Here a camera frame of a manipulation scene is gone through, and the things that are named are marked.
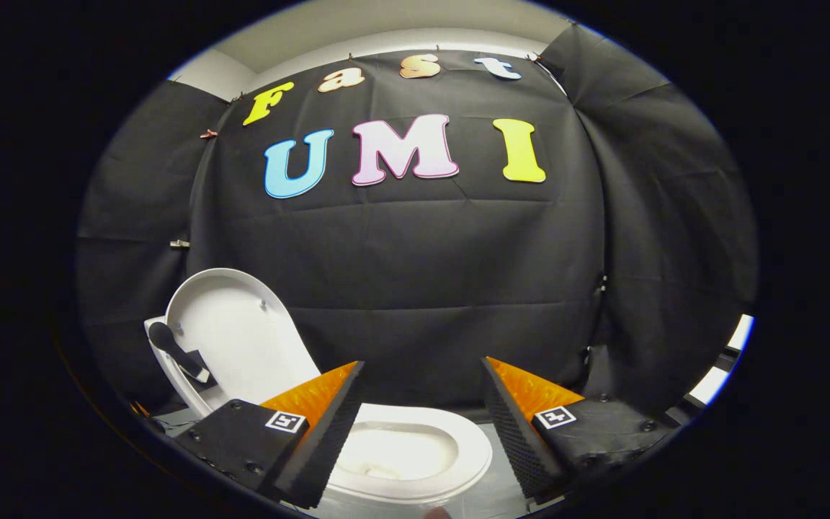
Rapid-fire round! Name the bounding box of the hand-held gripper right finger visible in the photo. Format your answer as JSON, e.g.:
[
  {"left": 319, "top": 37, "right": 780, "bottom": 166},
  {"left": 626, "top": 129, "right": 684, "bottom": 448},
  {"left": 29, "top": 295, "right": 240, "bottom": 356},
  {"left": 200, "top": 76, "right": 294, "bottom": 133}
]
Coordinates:
[{"left": 481, "top": 356, "right": 679, "bottom": 504}]

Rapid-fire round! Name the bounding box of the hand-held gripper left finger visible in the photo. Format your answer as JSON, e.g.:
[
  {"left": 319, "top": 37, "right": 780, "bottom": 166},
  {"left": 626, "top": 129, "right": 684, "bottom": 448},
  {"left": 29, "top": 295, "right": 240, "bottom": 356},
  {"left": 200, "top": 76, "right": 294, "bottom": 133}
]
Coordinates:
[{"left": 174, "top": 360, "right": 365, "bottom": 510}]

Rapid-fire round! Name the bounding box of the white toilet lid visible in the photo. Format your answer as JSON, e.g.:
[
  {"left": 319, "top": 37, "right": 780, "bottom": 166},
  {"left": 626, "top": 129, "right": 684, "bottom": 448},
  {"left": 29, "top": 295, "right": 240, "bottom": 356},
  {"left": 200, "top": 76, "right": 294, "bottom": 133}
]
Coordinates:
[{"left": 163, "top": 268, "right": 322, "bottom": 415}]

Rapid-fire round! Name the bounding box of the round black lid handle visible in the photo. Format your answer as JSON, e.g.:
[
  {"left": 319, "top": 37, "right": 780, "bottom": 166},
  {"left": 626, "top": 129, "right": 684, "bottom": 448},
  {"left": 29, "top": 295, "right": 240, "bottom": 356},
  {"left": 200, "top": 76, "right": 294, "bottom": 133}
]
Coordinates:
[{"left": 148, "top": 321, "right": 213, "bottom": 385}]

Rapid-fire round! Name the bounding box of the white toilet seat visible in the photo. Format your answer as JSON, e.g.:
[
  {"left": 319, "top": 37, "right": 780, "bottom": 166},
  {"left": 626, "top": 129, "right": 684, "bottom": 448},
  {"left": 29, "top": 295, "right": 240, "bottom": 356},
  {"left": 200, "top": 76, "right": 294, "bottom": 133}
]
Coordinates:
[{"left": 325, "top": 402, "right": 494, "bottom": 505}]

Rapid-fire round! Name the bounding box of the white toilet bowl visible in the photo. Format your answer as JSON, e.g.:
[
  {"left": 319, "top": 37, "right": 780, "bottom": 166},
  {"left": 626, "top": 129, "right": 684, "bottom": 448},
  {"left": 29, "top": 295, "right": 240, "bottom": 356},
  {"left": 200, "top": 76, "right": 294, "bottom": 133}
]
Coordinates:
[{"left": 347, "top": 424, "right": 460, "bottom": 482}]

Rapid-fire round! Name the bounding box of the black backdrop cloth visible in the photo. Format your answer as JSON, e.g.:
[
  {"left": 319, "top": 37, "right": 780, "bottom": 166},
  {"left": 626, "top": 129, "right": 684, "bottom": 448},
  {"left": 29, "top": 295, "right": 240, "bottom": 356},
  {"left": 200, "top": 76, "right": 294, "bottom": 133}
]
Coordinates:
[{"left": 76, "top": 25, "right": 758, "bottom": 422}]

